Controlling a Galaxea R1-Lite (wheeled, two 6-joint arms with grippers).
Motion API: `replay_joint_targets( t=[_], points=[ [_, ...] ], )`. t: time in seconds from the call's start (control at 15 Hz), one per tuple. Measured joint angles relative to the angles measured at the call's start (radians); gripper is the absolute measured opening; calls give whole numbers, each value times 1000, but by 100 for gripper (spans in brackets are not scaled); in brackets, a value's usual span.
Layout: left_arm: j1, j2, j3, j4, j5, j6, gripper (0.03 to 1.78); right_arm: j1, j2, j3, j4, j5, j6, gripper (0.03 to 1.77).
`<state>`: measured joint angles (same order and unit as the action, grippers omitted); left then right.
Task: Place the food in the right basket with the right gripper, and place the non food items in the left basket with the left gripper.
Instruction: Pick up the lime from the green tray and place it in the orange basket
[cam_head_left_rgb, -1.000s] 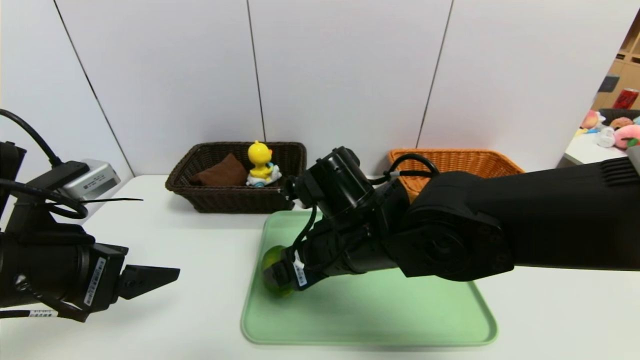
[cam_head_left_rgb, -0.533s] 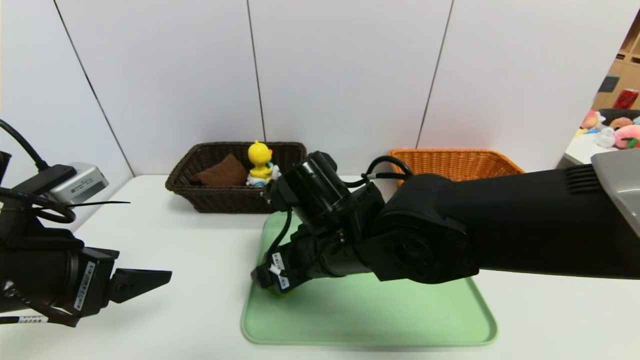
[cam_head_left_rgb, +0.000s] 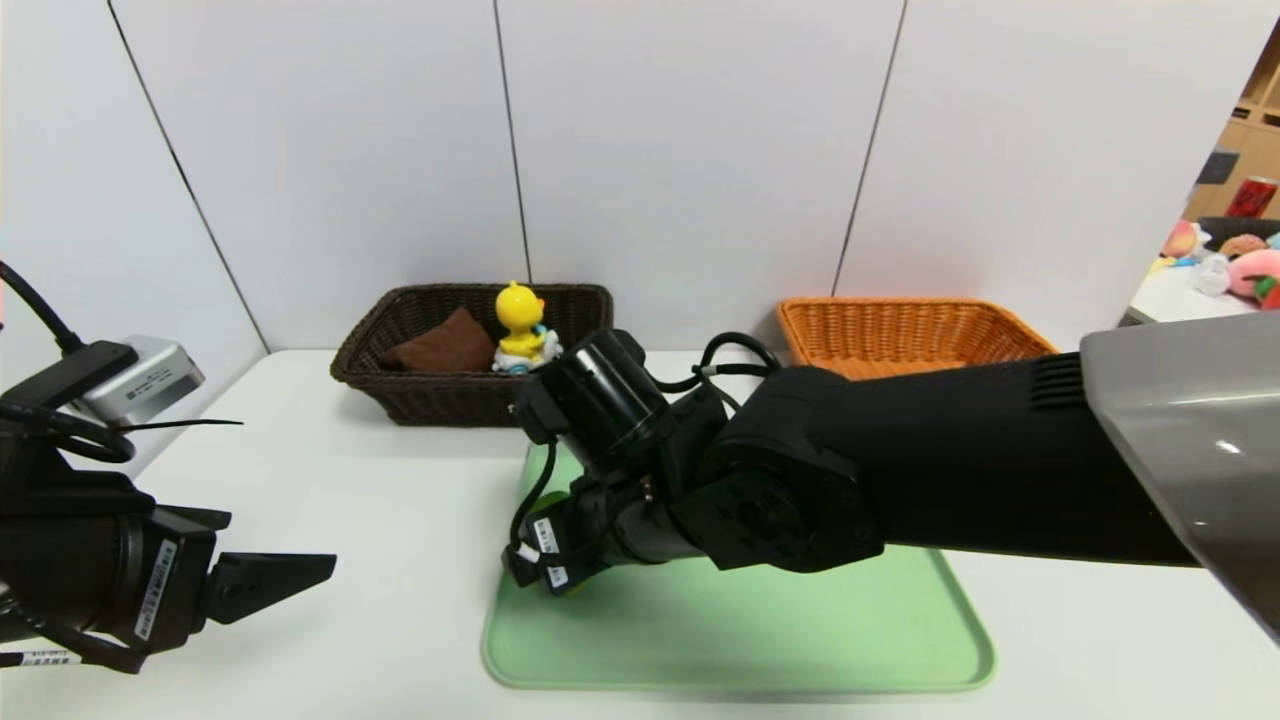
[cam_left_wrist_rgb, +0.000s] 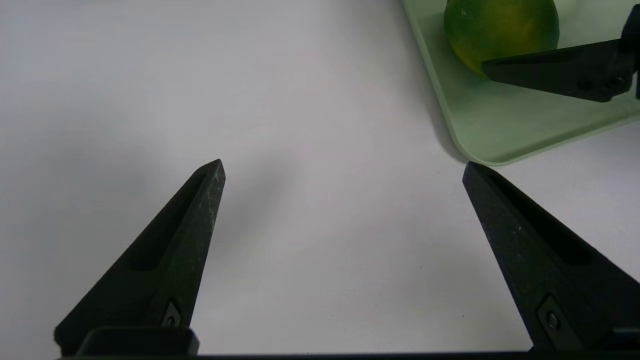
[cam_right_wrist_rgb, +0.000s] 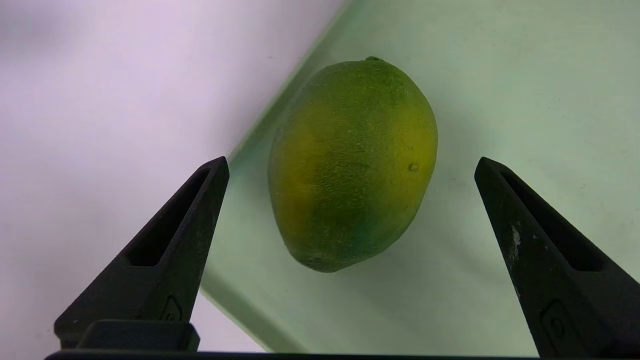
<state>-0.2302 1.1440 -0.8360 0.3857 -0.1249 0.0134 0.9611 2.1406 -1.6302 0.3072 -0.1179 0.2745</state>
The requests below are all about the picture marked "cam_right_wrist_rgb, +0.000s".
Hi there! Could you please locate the light green plastic tray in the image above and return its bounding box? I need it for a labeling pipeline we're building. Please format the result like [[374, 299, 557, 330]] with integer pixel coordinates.
[[200, 0, 640, 358]]

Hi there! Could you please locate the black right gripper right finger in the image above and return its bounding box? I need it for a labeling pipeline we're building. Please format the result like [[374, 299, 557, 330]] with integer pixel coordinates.
[[474, 156, 640, 358]]

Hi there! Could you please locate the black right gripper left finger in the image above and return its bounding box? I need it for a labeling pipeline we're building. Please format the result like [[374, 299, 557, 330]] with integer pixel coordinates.
[[54, 156, 231, 351]]

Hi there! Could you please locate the green lime fruit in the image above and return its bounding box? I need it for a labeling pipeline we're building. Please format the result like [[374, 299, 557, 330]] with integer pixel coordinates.
[[267, 56, 439, 274]]

